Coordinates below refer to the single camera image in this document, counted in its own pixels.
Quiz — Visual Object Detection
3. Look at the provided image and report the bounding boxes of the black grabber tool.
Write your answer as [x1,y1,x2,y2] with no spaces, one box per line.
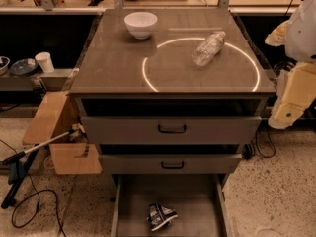
[1,129,76,209]

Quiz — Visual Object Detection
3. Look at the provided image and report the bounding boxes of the black cables right of cabinet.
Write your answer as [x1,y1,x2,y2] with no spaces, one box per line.
[243,123,277,160]

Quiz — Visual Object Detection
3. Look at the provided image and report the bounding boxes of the metal bowl at left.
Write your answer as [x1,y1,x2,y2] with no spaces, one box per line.
[0,56,10,76]

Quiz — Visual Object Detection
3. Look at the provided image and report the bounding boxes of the white ceramic bowl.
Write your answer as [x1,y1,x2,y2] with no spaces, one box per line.
[124,12,158,40]

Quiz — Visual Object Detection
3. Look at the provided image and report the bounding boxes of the grey side shelf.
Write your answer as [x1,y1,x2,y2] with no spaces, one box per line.
[0,69,72,91]

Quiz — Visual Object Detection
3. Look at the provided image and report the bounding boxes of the clear plastic water bottle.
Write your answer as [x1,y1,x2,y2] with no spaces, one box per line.
[192,31,226,67]

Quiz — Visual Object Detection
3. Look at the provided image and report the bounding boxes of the blue chip bag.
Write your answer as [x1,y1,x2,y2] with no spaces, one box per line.
[147,203,178,231]

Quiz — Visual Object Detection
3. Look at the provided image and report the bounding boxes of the top grey drawer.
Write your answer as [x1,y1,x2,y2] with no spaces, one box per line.
[81,117,261,145]

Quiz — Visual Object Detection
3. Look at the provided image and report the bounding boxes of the white paper cup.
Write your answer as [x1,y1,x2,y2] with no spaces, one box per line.
[35,52,54,73]

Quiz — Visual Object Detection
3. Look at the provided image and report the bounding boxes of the coiled black cable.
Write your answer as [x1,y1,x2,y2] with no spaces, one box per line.
[273,60,297,77]

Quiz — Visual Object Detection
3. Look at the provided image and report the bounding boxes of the wooden stool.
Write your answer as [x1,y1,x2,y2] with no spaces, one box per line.
[22,92,102,174]

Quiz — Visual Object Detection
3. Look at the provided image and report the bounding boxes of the bottom open grey drawer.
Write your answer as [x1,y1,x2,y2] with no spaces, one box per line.
[111,174,232,237]

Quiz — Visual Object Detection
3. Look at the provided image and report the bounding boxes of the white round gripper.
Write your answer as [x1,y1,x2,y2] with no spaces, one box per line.
[265,0,316,129]

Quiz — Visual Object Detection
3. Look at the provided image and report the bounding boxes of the grey drawer cabinet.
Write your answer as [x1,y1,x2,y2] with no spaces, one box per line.
[67,7,277,183]

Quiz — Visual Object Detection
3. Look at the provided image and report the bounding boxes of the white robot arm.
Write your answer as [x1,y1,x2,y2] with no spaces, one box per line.
[265,0,316,129]

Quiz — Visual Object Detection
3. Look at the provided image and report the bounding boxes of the middle grey drawer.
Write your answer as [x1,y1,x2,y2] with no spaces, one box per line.
[100,154,242,174]

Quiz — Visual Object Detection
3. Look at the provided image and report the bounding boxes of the blue grey plate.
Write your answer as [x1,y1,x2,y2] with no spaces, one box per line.
[9,58,38,77]

